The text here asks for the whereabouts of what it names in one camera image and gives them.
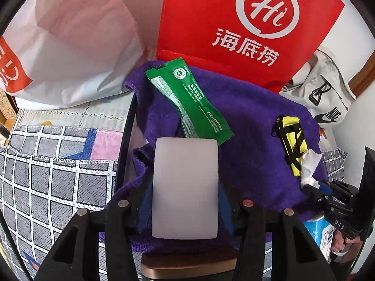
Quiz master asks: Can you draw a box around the person's right hand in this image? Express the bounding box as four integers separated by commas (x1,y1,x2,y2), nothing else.
332,230,356,254

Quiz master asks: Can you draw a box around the red paper bag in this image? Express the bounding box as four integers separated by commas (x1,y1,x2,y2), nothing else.
157,0,345,94

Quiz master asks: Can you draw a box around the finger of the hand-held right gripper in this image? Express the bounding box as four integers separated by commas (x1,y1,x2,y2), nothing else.
318,181,356,200
302,184,333,208

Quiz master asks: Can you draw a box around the dark green tea tin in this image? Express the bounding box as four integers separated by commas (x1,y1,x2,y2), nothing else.
141,250,239,281

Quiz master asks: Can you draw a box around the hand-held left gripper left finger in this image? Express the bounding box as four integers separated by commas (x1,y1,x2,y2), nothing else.
34,178,154,281

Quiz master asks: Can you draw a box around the white sponge block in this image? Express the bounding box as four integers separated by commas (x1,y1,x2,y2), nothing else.
151,137,219,240

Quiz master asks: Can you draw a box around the white plastic shopping bag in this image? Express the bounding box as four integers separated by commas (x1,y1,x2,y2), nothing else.
0,0,150,107

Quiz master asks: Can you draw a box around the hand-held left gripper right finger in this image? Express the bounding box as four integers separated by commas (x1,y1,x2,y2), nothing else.
217,181,337,281

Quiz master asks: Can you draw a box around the wooden door frame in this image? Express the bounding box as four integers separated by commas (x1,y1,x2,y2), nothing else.
350,61,375,100

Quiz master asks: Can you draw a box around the green wet wipe packet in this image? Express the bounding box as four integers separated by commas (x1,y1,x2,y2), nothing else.
146,58,235,145

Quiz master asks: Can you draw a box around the yellow mesh pouch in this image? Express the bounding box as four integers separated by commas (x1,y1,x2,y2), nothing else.
271,115,308,177

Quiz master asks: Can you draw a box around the grey checkered star blanket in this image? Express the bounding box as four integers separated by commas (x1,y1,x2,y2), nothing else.
0,124,348,281

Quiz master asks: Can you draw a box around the white tissue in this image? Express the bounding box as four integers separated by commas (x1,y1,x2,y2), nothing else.
300,149,323,186

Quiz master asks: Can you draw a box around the blue tissue pack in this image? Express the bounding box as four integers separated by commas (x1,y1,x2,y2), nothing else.
303,214,337,255

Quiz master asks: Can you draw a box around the purple towel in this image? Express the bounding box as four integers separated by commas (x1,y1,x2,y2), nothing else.
100,60,329,254

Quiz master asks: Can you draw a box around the grey waist bag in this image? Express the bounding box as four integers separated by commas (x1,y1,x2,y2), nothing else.
280,47,357,129

